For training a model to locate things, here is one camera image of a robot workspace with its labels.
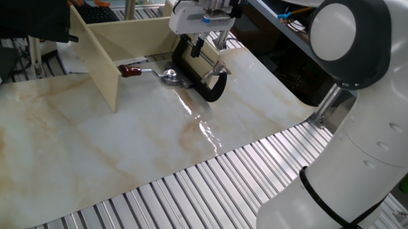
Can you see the silver stand post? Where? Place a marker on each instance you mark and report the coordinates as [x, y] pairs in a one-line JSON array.
[[34, 55]]

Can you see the silver gripper-mounted camera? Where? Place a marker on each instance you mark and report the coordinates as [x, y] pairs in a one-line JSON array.
[[215, 19]]

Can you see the marble pattern sheet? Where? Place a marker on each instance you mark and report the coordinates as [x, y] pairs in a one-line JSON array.
[[85, 150]]

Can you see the aluminium frame post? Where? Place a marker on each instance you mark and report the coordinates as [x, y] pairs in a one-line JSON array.
[[131, 4]]

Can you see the black monitor panel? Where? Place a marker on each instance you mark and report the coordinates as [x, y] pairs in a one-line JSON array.
[[22, 10]]

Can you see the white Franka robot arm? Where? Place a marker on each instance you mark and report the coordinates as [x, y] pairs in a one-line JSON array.
[[361, 152]]

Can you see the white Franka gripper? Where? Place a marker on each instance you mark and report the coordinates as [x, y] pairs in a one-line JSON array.
[[184, 22]]

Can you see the grey metal lever base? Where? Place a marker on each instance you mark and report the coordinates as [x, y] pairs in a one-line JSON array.
[[186, 83]]

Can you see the black C-clamp frame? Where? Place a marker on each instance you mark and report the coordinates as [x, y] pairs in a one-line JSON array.
[[211, 94]]

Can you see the black keyboard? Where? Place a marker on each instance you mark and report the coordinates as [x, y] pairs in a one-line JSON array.
[[101, 15]]

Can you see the brown cardboard box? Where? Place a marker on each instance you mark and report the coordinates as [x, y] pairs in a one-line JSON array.
[[256, 34]]

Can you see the beige wooden divider board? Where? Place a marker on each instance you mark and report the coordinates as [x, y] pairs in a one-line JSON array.
[[92, 61]]

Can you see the orange small item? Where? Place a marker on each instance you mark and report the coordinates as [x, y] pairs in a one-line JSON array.
[[102, 3]]

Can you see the aluminium table leg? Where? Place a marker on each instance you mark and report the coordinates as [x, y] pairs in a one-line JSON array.
[[325, 106]]

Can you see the beige wooden long board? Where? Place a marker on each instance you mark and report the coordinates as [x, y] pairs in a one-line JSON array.
[[135, 39]]

